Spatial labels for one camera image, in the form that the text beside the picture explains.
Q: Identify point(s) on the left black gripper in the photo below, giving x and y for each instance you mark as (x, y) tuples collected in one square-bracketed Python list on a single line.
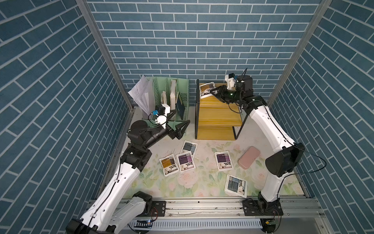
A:
[(175, 134)]

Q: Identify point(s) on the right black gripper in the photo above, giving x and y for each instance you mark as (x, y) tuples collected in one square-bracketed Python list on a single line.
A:
[(222, 91)]

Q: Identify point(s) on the yellow coffee bag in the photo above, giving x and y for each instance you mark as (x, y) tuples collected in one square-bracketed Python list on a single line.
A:
[(205, 90), (169, 165)]

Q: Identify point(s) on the purple coffee bag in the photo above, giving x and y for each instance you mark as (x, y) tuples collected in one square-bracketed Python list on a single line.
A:
[(185, 161), (223, 160)]

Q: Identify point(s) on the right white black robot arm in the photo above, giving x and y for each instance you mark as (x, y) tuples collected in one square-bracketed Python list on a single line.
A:
[(287, 153)]

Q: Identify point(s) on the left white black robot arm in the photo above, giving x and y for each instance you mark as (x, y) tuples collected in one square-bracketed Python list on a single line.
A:
[(103, 217)]

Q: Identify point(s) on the wooden three-tier shelf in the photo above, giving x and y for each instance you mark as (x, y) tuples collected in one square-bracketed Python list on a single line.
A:
[(215, 120)]

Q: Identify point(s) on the dark blue book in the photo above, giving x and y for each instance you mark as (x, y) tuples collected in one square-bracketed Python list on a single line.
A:
[(180, 107)]

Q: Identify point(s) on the beige book tall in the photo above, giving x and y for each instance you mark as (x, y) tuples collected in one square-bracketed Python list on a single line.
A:
[(172, 95)]

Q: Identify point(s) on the beige book thin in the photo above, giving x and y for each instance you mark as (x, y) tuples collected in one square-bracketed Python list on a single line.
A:
[(164, 98)]

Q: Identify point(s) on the green desk file organizer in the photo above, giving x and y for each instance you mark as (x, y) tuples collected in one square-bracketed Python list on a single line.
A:
[(161, 84)]

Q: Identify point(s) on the white papers in organizer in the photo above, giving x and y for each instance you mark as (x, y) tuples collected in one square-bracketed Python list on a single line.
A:
[(143, 95)]

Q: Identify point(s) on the pink case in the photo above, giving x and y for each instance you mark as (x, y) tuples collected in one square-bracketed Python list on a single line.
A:
[(248, 157)]

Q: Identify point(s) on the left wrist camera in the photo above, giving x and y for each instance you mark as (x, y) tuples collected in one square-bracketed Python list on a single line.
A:
[(159, 115)]

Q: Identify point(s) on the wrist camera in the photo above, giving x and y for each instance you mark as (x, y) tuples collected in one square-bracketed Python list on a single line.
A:
[(159, 115), (230, 79)]

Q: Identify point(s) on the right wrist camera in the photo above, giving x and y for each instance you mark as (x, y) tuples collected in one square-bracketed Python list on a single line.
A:
[(230, 79)]

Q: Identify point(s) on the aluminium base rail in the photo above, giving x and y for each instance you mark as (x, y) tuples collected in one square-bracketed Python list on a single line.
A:
[(231, 207)]

